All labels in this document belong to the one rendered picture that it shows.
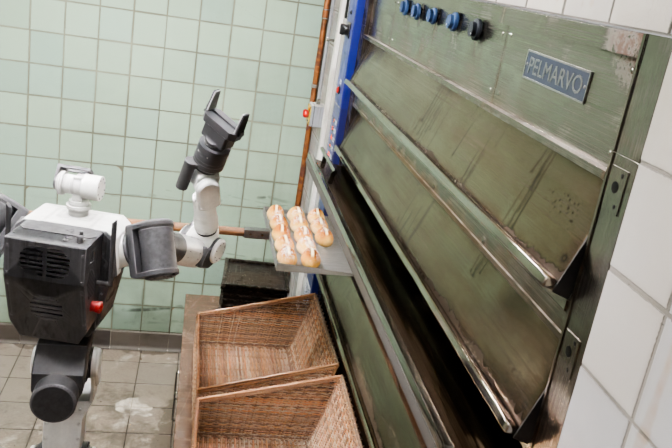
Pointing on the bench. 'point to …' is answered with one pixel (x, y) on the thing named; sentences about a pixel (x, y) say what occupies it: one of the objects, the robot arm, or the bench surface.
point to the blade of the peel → (334, 258)
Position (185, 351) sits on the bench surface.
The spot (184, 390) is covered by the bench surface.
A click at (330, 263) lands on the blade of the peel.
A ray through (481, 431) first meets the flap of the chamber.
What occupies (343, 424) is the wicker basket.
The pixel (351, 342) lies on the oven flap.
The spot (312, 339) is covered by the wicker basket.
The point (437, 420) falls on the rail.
